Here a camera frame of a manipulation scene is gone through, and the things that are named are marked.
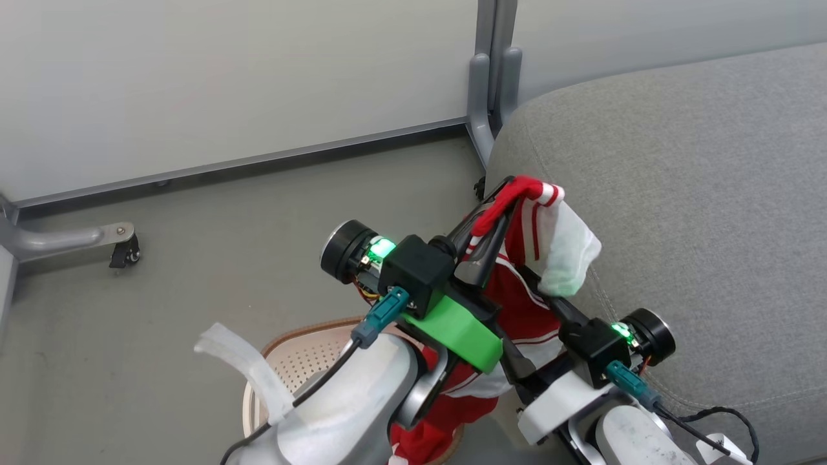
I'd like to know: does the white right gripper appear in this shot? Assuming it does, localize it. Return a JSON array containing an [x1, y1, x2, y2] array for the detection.
[[497, 262, 677, 446]]

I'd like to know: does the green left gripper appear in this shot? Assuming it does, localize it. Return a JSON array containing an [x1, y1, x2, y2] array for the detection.
[[321, 178, 518, 375]]

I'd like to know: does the red and white garment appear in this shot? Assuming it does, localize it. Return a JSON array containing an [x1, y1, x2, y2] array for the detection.
[[388, 174, 603, 465]]

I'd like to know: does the cream perforated laundry basket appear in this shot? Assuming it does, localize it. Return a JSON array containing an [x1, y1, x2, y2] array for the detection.
[[242, 316, 466, 465]]

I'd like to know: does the grey fabric sofa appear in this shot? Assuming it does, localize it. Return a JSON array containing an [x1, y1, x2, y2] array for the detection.
[[485, 42, 827, 465]]

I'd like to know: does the grey curved partition foot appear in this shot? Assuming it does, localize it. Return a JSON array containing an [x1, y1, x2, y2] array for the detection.
[[0, 194, 136, 262]]

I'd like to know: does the black cable with teal plug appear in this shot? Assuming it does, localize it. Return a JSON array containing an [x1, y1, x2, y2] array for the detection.
[[220, 287, 411, 465], [605, 360, 760, 460]]

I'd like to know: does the grey partition post with feet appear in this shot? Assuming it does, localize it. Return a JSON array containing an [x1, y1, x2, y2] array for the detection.
[[466, 0, 523, 170]]

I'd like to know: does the white cable tag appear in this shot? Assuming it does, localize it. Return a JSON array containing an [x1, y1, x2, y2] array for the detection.
[[698, 431, 754, 465]]

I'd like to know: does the grey partition base rail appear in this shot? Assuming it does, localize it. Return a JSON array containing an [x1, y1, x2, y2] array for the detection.
[[13, 116, 469, 211]]

